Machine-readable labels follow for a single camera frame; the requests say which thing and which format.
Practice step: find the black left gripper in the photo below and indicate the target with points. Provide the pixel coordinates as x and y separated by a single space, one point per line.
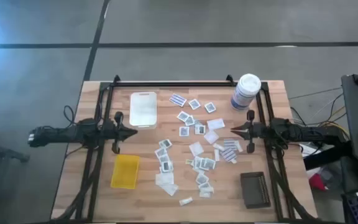
117 132

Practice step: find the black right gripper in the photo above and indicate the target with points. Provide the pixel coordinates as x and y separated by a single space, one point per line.
258 130

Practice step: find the white plastic bin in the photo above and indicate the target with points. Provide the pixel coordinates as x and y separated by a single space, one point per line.
143 109

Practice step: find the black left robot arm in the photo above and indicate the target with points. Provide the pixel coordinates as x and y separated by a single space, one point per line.
57 135

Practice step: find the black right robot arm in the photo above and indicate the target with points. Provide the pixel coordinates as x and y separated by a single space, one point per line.
306 133

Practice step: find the narrow white bandage packet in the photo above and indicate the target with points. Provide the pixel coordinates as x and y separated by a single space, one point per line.
238 146
217 154

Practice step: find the blue striped bandage packet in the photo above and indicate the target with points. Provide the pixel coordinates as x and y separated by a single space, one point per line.
178 99
229 143
228 154

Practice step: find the white wipes canister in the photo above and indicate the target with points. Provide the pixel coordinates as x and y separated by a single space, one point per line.
245 91

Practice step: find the yellow plastic basket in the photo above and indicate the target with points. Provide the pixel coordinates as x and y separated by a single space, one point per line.
124 171

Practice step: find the dark grey plastic tray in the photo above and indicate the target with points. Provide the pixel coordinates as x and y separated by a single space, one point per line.
252 189

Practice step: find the white paper sheet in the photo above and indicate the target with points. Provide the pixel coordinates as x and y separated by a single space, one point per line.
309 151

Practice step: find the black desk beam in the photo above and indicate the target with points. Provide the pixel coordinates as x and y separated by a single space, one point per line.
328 157

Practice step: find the small crumpled white packet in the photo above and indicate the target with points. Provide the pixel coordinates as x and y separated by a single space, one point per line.
186 201

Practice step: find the red object on floor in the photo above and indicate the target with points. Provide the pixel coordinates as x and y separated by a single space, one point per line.
317 183

